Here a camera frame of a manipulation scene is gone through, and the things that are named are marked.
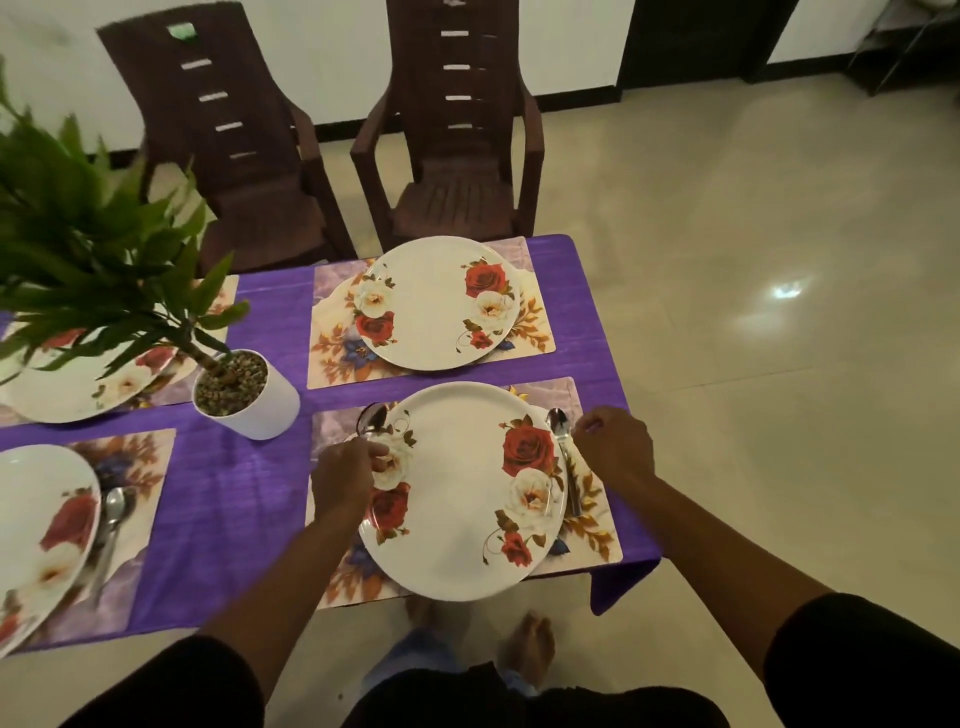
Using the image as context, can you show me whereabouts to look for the person's left foot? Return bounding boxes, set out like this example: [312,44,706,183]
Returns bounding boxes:
[404,596,444,631]

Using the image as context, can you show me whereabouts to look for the floral print placemat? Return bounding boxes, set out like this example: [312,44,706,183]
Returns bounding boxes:
[307,236,558,391]
[0,275,240,429]
[22,428,178,650]
[305,377,625,610]

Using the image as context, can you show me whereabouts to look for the person's right forearm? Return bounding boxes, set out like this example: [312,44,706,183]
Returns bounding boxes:
[622,472,834,661]

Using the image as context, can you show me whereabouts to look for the green plant in white pot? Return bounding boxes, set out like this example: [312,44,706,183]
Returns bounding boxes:
[0,59,301,442]

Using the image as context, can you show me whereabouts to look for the person's light blue trousers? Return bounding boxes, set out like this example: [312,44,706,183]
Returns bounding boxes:
[363,629,538,695]

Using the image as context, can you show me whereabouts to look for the purple tablecloth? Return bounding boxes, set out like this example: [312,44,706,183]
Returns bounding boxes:
[0,233,663,654]

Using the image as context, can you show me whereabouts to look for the brown plastic armchair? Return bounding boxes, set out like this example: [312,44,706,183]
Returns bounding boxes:
[97,0,358,275]
[350,0,545,254]

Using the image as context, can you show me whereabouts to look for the dark wooden door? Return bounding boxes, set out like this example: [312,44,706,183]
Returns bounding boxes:
[618,0,800,91]

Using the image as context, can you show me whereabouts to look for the person's foot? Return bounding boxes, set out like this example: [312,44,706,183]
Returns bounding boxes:
[500,614,556,688]
[404,596,444,631]

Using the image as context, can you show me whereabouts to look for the person's right foot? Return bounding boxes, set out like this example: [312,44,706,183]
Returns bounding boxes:
[500,614,556,688]

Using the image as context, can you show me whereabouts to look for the person's left hand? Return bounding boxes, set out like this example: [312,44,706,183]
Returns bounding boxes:
[311,437,391,526]

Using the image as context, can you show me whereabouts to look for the person's right hand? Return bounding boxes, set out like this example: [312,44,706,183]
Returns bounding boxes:
[571,406,658,489]

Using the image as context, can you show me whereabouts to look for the person's black shirt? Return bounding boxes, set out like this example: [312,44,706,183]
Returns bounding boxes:
[59,592,960,728]

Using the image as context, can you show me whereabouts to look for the white rose print plate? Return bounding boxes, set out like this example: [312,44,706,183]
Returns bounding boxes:
[0,318,198,425]
[0,444,103,660]
[358,236,523,373]
[358,382,570,603]

